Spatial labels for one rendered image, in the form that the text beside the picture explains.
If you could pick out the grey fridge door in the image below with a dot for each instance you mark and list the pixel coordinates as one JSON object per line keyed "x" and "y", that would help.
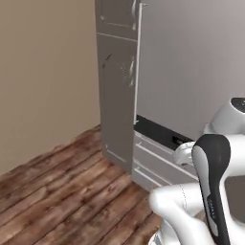
{"x": 191, "y": 63}

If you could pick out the tall grey cupboard door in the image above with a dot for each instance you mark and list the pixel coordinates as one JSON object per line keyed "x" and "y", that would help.
{"x": 116, "y": 111}

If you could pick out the short grey cupboard door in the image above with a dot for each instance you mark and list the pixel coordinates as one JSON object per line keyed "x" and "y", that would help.
{"x": 115, "y": 14}

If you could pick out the large grey fridge drawer front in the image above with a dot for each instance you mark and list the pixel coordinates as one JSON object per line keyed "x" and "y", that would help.
{"x": 153, "y": 153}

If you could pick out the grey fridge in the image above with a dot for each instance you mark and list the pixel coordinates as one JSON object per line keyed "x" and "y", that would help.
{"x": 153, "y": 129}

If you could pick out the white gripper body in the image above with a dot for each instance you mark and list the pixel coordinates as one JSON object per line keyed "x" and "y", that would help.
{"x": 183, "y": 154}

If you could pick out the small grey fridge drawer front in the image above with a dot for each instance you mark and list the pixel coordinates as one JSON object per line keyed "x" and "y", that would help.
{"x": 143, "y": 180}

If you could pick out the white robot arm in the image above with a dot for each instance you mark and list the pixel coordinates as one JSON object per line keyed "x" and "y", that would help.
{"x": 178, "y": 204}

